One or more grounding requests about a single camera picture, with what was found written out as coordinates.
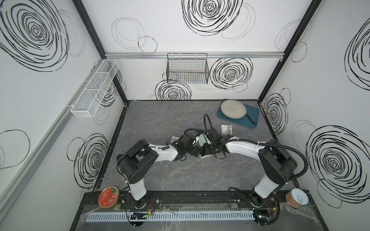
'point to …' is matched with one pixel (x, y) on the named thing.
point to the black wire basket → (187, 68)
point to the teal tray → (253, 112)
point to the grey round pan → (234, 109)
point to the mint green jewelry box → (202, 140)
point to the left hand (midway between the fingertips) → (196, 144)
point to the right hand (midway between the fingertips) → (205, 150)
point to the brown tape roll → (297, 198)
